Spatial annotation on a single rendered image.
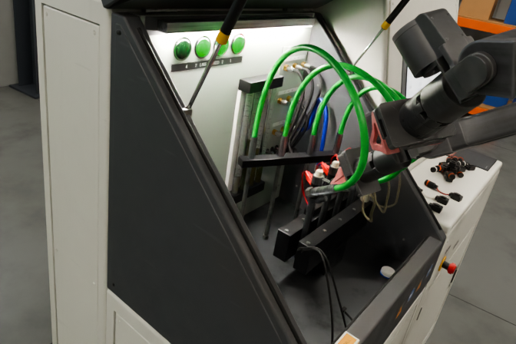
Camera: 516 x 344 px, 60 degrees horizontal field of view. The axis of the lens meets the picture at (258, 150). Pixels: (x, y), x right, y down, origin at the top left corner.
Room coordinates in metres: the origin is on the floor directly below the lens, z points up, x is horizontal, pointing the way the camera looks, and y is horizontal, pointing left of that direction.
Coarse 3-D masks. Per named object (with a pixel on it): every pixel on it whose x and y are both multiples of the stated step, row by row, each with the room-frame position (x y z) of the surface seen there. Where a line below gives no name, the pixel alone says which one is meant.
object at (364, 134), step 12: (300, 48) 0.94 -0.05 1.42; (312, 48) 0.91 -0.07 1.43; (336, 72) 0.84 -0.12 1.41; (264, 84) 1.04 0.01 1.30; (348, 84) 0.81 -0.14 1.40; (264, 96) 1.04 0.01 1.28; (360, 108) 0.77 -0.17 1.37; (360, 120) 0.76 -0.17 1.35; (360, 132) 0.76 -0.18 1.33; (360, 156) 0.74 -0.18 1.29; (360, 168) 0.74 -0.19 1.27; (348, 180) 0.76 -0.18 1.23
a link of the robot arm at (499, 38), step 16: (512, 32) 0.49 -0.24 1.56; (464, 48) 0.49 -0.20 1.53; (480, 48) 0.47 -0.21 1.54; (496, 48) 0.46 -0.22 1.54; (512, 48) 0.45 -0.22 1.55; (496, 64) 0.46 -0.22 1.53; (512, 64) 0.45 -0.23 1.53; (496, 80) 0.46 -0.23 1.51; (512, 80) 0.44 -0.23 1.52; (496, 96) 0.46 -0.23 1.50; (512, 96) 0.44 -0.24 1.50
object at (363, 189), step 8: (344, 152) 0.87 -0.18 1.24; (352, 152) 0.88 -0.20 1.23; (360, 152) 0.90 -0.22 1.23; (352, 160) 0.87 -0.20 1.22; (368, 160) 0.83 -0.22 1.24; (352, 168) 0.85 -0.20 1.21; (368, 168) 0.83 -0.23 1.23; (368, 176) 0.83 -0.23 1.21; (376, 176) 0.82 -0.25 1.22; (384, 176) 0.82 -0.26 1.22; (360, 184) 0.84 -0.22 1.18; (368, 184) 0.85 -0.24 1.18; (376, 184) 0.86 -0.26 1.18; (360, 192) 0.82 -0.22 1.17; (368, 192) 0.84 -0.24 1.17
